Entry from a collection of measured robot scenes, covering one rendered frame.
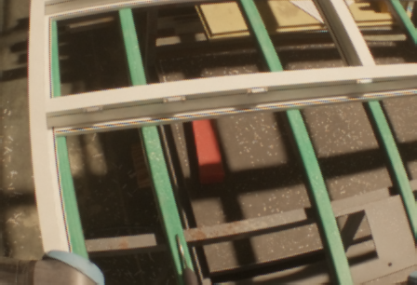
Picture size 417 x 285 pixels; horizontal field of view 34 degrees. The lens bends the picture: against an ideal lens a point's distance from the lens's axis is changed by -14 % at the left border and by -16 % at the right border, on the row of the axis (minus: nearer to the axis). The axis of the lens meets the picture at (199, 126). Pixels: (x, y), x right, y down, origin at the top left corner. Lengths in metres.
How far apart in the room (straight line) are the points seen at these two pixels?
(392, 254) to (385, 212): 0.13
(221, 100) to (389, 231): 0.54
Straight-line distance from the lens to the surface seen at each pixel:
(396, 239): 1.69
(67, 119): 1.74
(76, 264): 1.19
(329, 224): 1.65
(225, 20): 2.36
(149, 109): 1.75
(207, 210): 1.96
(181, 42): 2.31
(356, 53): 1.92
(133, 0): 2.05
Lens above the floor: 2.23
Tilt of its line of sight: 51 degrees down
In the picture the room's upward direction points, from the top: 5 degrees clockwise
